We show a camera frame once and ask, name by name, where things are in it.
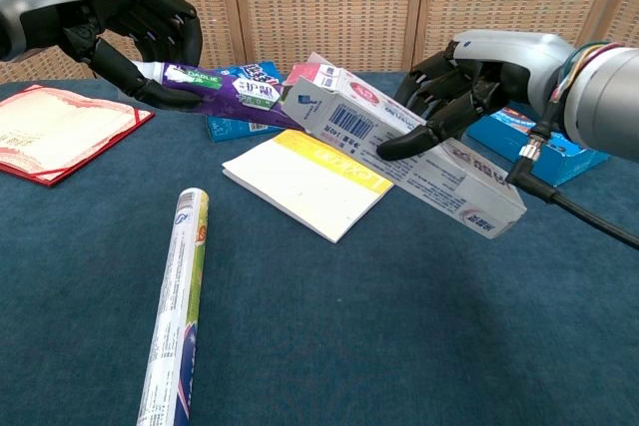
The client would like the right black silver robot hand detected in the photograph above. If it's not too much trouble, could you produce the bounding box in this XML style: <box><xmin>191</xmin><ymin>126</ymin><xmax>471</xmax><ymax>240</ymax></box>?
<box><xmin>376</xmin><ymin>30</ymin><xmax>575</xmax><ymax>162</ymax></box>

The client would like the white pink toothpaste box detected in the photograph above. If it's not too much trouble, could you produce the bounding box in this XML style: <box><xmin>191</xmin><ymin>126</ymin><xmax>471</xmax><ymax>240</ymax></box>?
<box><xmin>282</xmin><ymin>51</ymin><xmax>528</xmax><ymax>240</ymax></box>

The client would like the purple toothpaste tube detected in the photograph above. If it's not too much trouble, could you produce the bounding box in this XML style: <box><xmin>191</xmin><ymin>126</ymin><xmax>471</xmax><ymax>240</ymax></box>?
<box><xmin>132</xmin><ymin>60</ymin><xmax>314</xmax><ymax>133</ymax></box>

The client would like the blue chocolate chip cookie box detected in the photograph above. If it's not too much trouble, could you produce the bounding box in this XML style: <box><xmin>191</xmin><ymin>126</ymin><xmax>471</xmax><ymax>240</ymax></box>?
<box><xmin>464</xmin><ymin>101</ymin><xmax>611</xmax><ymax>188</ymax></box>

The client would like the blue brown cookie box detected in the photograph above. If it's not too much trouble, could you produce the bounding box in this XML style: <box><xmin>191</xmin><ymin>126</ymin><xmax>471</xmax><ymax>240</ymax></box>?
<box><xmin>206</xmin><ymin>60</ymin><xmax>301</xmax><ymax>144</ymax></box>

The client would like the red certificate folder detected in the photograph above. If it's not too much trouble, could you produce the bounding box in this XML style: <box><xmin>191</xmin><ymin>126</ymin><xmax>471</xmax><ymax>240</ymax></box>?
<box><xmin>0</xmin><ymin>84</ymin><xmax>156</xmax><ymax>188</ymax></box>

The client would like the wooden rattan folding screen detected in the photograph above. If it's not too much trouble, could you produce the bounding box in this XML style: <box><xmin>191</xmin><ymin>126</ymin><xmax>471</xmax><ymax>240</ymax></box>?
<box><xmin>0</xmin><ymin>0</ymin><xmax>639</xmax><ymax>86</ymax></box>

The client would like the blue felt table cover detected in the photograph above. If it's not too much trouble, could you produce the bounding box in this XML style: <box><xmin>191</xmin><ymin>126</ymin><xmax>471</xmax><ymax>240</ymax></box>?
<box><xmin>0</xmin><ymin>69</ymin><xmax>639</xmax><ymax>426</ymax></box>

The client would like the white cling film roll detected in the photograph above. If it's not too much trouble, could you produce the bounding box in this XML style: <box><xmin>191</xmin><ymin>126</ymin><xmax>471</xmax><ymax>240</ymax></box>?
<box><xmin>136</xmin><ymin>188</ymin><xmax>211</xmax><ymax>426</ymax></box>

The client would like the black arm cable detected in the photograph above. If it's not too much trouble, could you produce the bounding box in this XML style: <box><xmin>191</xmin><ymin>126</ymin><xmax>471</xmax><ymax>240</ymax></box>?
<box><xmin>505</xmin><ymin>134</ymin><xmax>639</xmax><ymax>250</ymax></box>

